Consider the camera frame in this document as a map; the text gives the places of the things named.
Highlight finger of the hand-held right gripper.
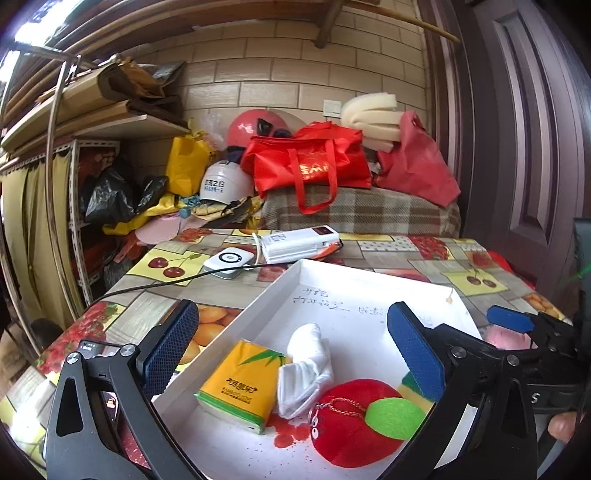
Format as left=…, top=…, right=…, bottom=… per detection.
left=434, top=323, right=546, bottom=370
left=486, top=305, right=577, bottom=352

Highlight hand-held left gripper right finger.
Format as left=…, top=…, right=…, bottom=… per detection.
left=383, top=301, right=539, bottom=480

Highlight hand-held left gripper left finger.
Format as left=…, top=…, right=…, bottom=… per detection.
left=43, top=299, right=205, bottom=480

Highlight pink plush toy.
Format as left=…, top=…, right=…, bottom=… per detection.
left=482, top=324, right=534, bottom=350

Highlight green yellow scouring sponge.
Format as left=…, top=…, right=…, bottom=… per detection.
left=398, top=369, right=435, bottom=403

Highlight pocket tissue pack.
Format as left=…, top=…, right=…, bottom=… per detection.
left=194, top=339, right=293, bottom=435

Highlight white cardboard box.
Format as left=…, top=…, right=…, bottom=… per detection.
left=151, top=258, right=485, bottom=480

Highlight red plush apple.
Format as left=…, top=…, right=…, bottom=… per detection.
left=308, top=378, right=428, bottom=469

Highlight white cotton gloves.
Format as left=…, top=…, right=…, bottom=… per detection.
left=276, top=323, right=335, bottom=421

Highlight person's right hand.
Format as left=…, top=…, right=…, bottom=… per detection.
left=549, top=412, right=587, bottom=445

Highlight fruit printed tablecloth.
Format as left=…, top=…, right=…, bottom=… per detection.
left=0, top=226, right=575, bottom=480

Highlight white round button device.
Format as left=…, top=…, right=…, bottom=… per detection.
left=203, top=247, right=256, bottom=280

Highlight pink hat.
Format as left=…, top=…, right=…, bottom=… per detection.
left=135, top=216, right=204, bottom=246

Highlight yellow cloth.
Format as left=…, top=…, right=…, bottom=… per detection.
left=102, top=191, right=266, bottom=236

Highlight black plastic bag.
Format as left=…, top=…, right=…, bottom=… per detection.
left=82, top=165, right=136, bottom=225
left=134, top=174, right=169, bottom=214

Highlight plaid blanket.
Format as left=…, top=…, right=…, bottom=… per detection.
left=260, top=186, right=462, bottom=239

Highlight white power bank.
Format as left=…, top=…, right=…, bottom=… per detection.
left=260, top=224, right=343, bottom=265

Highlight metal shelf rack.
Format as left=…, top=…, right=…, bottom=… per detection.
left=68, top=137, right=123, bottom=305

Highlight white helmet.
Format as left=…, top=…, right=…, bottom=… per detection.
left=198, top=159, right=256, bottom=205

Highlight brown panelled door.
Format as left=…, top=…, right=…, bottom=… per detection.
left=418, top=0, right=591, bottom=296

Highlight yellow bag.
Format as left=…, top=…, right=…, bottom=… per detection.
left=165, top=134, right=218, bottom=195

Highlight large red plastic bag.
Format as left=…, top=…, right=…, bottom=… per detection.
left=375, top=110, right=462, bottom=208

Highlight yellow curtain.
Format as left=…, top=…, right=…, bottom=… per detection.
left=0, top=154, right=77, bottom=333

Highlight red tote bag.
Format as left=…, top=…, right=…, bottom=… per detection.
left=240, top=121, right=373, bottom=216

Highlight red helmet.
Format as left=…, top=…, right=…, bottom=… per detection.
left=225, top=108, right=296, bottom=153

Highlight cream foam roll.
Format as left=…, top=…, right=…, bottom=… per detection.
left=340, top=93, right=403, bottom=152

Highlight brown paper bags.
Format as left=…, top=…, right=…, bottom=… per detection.
left=97, top=60, right=188, bottom=123

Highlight bamboo pole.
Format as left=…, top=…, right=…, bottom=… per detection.
left=346, top=0, right=462, bottom=44

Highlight thin black cable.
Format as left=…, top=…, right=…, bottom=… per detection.
left=95, top=240, right=346, bottom=303

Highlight metal tube rail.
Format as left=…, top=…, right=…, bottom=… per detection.
left=44, top=54, right=84, bottom=324

